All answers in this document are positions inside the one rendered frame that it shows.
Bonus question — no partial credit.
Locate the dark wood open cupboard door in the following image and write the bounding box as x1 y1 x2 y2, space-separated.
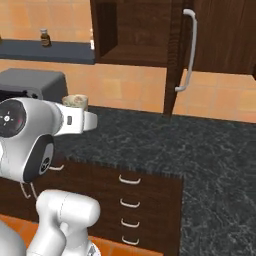
162 0 195 118

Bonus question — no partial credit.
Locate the white cupboard door handle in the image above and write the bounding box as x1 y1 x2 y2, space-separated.
174 8 198 93

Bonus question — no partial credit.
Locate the dark grey appliance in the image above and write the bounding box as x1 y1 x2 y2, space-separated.
0 67 70 105

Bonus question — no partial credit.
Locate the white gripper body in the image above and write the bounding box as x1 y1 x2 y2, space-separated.
82 111 99 133

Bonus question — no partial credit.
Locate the dark wood wall cupboard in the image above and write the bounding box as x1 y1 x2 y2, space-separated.
89 0 256 76

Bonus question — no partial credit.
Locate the white cabinet door handle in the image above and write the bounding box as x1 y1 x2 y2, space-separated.
29 181 39 201
19 181 32 201

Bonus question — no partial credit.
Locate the small white object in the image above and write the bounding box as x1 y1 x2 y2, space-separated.
89 29 96 51

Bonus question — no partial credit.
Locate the dark wood closed cupboard door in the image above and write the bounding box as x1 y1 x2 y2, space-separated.
192 0 256 76

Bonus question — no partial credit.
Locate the dark grey wall shelf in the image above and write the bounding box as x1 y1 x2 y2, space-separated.
0 38 97 66

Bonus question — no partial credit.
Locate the dark wood drawer cabinet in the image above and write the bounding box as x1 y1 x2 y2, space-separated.
0 151 185 256

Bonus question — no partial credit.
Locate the brown bottle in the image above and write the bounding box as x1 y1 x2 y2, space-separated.
39 28 52 48

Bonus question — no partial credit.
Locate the white drawer handle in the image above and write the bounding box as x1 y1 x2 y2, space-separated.
48 164 66 172
121 235 141 247
119 198 142 209
120 217 141 229
118 174 142 186

